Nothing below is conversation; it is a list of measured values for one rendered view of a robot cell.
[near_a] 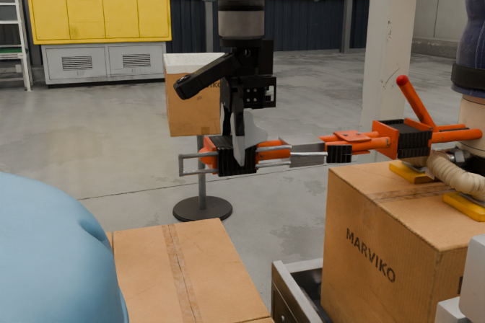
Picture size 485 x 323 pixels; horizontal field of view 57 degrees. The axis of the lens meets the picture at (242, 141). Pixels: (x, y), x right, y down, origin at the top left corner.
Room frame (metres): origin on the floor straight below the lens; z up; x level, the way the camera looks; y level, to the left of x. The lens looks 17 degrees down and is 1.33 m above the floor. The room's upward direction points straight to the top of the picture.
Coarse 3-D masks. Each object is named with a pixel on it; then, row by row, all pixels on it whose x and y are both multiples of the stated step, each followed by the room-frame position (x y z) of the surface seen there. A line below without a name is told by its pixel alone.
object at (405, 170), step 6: (396, 162) 1.02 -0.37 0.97; (402, 162) 1.01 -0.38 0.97; (390, 168) 1.01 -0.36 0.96; (396, 168) 0.99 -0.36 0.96; (402, 168) 0.98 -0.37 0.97; (408, 168) 0.98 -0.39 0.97; (414, 168) 0.97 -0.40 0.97; (420, 168) 0.97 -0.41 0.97; (426, 168) 0.97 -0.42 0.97; (402, 174) 0.97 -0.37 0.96; (408, 174) 0.95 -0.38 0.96; (414, 174) 0.94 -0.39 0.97; (420, 174) 0.94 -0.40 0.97; (408, 180) 0.94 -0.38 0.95; (414, 180) 0.93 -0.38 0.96; (420, 180) 0.93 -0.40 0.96; (426, 180) 0.93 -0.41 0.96; (432, 180) 0.94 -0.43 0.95; (438, 180) 0.94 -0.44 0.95
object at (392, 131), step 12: (372, 120) 0.89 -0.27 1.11; (384, 120) 0.90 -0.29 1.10; (396, 120) 0.90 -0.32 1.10; (408, 120) 0.89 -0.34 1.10; (384, 132) 0.84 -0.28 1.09; (396, 132) 0.81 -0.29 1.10; (408, 132) 0.81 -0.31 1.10; (420, 132) 0.82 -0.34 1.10; (432, 132) 0.83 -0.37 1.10; (396, 144) 0.81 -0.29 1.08; (408, 144) 0.82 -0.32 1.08; (420, 144) 0.83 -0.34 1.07; (408, 156) 0.81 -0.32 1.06
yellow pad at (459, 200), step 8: (456, 192) 0.84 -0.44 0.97; (448, 200) 0.82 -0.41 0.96; (456, 200) 0.80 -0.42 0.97; (464, 200) 0.80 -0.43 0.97; (472, 200) 0.80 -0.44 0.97; (480, 200) 0.79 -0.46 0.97; (456, 208) 0.80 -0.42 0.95; (464, 208) 0.78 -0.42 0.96; (472, 208) 0.77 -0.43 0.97; (480, 208) 0.77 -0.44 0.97; (472, 216) 0.76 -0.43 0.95; (480, 216) 0.75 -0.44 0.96
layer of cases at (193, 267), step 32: (192, 224) 1.52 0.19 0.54; (128, 256) 1.29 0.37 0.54; (160, 256) 1.29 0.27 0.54; (192, 256) 1.29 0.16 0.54; (224, 256) 1.29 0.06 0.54; (128, 288) 1.12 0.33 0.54; (160, 288) 1.12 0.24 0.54; (192, 288) 1.12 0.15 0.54; (224, 288) 1.12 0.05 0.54; (160, 320) 0.98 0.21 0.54; (192, 320) 0.98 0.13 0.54; (224, 320) 0.98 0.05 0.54; (256, 320) 0.98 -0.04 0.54
